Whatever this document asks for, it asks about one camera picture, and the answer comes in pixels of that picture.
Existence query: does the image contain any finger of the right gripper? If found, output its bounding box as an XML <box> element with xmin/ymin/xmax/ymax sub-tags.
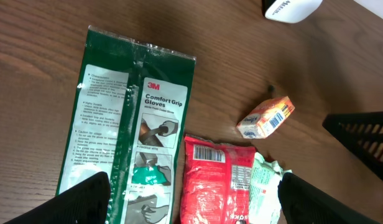
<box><xmin>322</xmin><ymin>111</ymin><xmax>383</xmax><ymax>181</ymax></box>

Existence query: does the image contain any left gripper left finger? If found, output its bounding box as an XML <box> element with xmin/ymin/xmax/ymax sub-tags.
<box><xmin>5</xmin><ymin>172</ymin><xmax>111</xmax><ymax>224</ymax></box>

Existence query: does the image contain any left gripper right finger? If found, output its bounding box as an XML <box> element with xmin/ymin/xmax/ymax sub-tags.
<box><xmin>278</xmin><ymin>172</ymin><xmax>377</xmax><ymax>224</ymax></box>

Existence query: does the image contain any teal white snack packet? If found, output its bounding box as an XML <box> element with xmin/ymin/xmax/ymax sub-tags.
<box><xmin>249</xmin><ymin>152</ymin><xmax>291</xmax><ymax>224</ymax></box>

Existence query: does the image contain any red snack packet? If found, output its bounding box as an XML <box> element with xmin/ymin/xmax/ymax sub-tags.
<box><xmin>180</xmin><ymin>136</ymin><xmax>256</xmax><ymax>224</ymax></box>

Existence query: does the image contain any orange white small packet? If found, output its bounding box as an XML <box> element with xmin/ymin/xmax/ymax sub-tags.
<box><xmin>236</xmin><ymin>96</ymin><xmax>295</xmax><ymax>139</ymax></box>

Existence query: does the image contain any green white snack bag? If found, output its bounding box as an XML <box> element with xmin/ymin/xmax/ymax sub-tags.
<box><xmin>57</xmin><ymin>26</ymin><xmax>196</xmax><ymax>223</ymax></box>

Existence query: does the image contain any white barcode scanner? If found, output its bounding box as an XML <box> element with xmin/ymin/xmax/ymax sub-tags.
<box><xmin>262</xmin><ymin>0</ymin><xmax>323</xmax><ymax>24</ymax></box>

